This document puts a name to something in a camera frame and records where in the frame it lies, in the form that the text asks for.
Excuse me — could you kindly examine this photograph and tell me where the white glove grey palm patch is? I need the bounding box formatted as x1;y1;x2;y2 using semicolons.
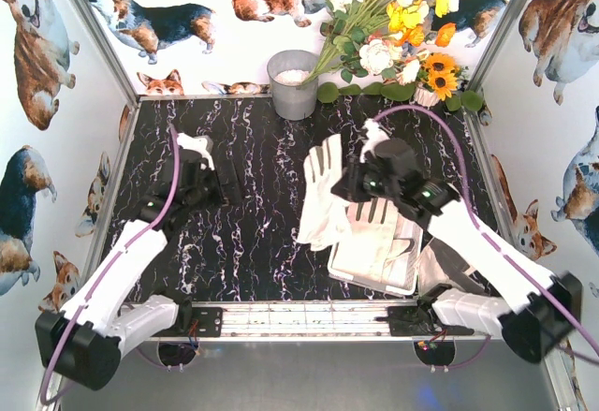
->
297;134;351;252

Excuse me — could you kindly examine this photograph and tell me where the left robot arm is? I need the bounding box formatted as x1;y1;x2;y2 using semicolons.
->
35;148;242;390

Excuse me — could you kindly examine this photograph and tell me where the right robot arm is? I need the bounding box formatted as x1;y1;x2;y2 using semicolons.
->
331;139;582;363

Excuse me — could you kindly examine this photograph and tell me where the glove beside basket right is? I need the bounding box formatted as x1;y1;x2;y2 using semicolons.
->
417;238;499;297

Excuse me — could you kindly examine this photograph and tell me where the white perforated storage basket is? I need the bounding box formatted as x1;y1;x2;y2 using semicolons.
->
327;198;420;298

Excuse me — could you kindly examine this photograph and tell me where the small white sunflower pot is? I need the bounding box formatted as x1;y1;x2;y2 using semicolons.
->
414;85;441;108

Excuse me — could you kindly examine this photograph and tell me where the grey metal bucket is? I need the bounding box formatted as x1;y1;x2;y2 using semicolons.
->
267;50;318;121

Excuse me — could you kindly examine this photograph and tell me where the artificial flower bouquet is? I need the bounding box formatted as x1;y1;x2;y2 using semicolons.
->
304;0;460;84

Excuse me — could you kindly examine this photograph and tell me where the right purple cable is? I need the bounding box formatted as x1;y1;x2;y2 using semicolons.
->
373;104;599;370

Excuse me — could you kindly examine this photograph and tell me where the purple cable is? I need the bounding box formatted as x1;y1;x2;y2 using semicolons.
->
373;104;599;370
37;125;182;407

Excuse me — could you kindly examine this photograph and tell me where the aluminium front rail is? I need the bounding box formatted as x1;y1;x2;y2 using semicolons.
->
55;301;562;340

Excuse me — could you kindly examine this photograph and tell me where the right aluminium post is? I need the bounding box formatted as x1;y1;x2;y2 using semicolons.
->
466;0;527;93

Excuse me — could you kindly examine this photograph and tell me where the aluminium post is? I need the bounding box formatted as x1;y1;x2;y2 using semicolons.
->
466;0;527;93
70;0;139;104

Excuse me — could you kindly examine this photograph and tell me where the left aluminium post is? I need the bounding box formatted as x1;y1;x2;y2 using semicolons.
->
70;0;139;104

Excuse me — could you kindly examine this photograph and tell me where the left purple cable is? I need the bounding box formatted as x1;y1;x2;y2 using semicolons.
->
37;125;182;407

